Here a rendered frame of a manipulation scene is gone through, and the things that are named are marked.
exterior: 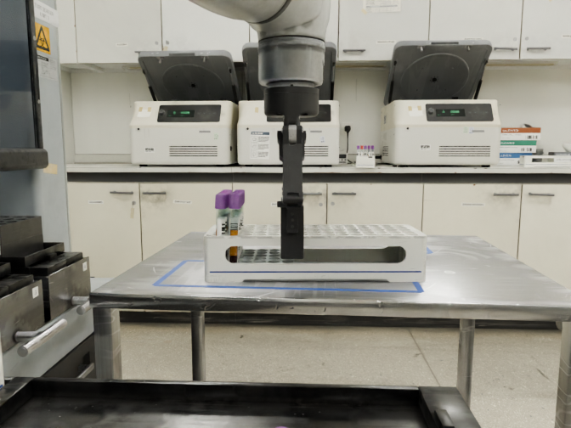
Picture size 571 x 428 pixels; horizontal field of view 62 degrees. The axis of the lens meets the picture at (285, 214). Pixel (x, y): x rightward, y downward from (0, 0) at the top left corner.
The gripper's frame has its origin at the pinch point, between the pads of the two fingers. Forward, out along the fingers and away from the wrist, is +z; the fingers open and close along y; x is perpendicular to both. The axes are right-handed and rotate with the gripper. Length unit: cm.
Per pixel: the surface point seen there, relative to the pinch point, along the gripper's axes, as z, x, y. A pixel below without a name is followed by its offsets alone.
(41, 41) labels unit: -31, 44, 22
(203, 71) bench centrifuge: -56, 47, 218
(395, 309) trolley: 6.6, -11.9, -13.1
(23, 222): -0.2, 43.5, 10.5
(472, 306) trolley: 6.0, -20.5, -13.9
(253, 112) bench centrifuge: -32, 17, 197
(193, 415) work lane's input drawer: 7.2, 7.8, -34.4
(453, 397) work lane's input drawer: 5.8, -11.1, -34.4
